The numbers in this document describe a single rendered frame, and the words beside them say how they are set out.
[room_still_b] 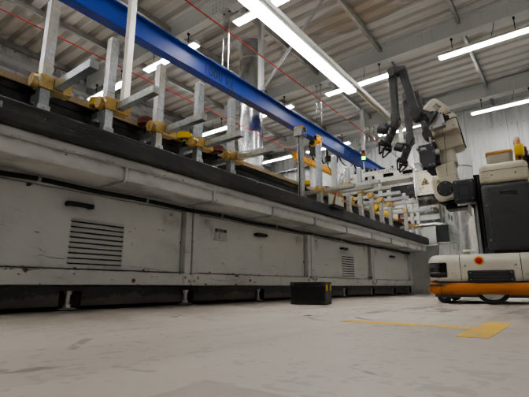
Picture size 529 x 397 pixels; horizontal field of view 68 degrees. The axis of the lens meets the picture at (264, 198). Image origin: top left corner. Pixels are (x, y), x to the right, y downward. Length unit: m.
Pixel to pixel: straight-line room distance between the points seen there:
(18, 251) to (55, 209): 0.22
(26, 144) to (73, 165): 0.17
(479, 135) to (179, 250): 10.98
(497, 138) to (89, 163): 11.43
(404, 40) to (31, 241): 8.15
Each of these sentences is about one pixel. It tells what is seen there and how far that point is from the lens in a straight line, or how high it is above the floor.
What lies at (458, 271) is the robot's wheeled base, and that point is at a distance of 2.58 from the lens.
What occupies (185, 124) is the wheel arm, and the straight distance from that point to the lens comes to 1.79.
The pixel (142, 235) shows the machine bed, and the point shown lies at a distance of 2.04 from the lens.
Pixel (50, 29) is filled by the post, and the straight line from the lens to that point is 1.76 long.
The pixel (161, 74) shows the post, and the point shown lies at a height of 1.07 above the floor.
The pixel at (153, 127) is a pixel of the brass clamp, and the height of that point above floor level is 0.79.
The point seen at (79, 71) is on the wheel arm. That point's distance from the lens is 1.52.
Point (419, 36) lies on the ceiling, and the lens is 8.94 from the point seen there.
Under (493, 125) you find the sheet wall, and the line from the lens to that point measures 12.45.
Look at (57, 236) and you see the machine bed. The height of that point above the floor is 0.30.
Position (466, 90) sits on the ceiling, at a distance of 11.60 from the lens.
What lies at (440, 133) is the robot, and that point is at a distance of 2.94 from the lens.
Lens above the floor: 0.10
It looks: 13 degrees up
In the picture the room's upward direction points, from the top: straight up
